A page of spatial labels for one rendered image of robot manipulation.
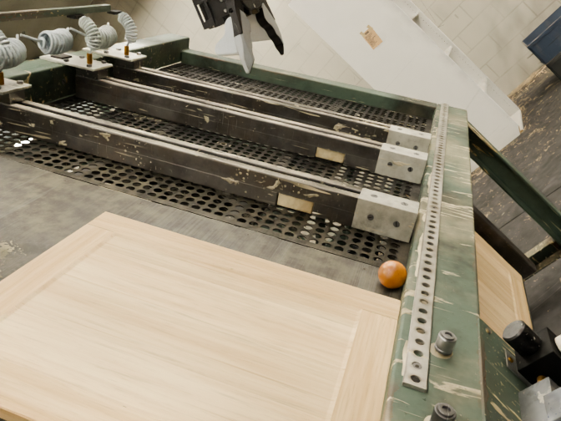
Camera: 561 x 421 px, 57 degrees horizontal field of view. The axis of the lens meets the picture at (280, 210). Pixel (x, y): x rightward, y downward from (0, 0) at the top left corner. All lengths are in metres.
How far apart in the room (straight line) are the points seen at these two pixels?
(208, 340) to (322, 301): 0.21
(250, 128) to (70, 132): 0.48
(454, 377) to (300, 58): 5.51
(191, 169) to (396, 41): 3.34
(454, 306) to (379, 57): 3.66
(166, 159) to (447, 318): 0.71
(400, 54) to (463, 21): 1.46
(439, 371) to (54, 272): 0.58
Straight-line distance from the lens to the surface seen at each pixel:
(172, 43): 2.31
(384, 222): 1.11
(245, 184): 1.15
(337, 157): 1.46
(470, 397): 0.73
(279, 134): 1.48
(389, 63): 4.42
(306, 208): 1.13
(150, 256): 0.91
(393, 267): 0.93
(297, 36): 6.06
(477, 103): 4.43
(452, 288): 0.92
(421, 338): 0.77
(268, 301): 0.83
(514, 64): 5.79
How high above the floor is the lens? 1.19
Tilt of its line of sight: 3 degrees down
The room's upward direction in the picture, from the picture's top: 47 degrees counter-clockwise
